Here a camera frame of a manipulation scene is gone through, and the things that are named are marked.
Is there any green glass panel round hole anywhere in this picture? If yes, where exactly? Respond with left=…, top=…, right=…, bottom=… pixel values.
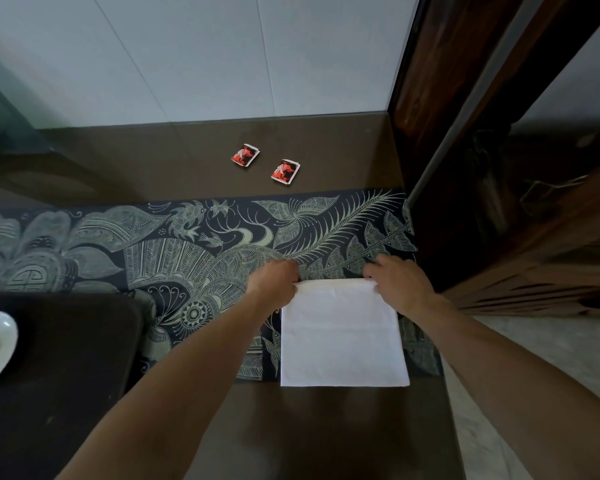
left=0, top=69, right=56, bottom=155

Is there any red sachet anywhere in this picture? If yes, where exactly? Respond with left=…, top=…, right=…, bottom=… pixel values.
left=270, top=158, right=302, bottom=186
left=230, top=142, right=261, bottom=169

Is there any dark patterned table runner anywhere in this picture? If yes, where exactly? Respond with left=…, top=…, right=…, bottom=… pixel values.
left=0, top=189, right=443, bottom=383

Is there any white napkin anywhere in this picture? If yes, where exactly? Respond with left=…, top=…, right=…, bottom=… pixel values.
left=279, top=278, right=411, bottom=388

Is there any person's left forearm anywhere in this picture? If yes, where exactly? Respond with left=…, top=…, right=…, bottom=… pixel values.
left=55, top=292, right=281, bottom=480

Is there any person's left hand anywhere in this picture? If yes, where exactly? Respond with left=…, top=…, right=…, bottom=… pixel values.
left=245, top=258, right=301, bottom=311

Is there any dark brown tray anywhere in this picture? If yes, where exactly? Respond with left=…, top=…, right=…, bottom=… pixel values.
left=0, top=292, right=149, bottom=480

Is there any person's right hand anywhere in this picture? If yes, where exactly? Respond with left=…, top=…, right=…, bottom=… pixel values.
left=362, top=253, right=439, bottom=318

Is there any wooden shelf cabinet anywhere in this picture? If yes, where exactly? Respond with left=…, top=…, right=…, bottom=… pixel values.
left=409, top=0, right=600, bottom=321

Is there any person's right forearm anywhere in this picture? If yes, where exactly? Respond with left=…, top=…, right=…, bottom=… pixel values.
left=409, top=294, right=600, bottom=480

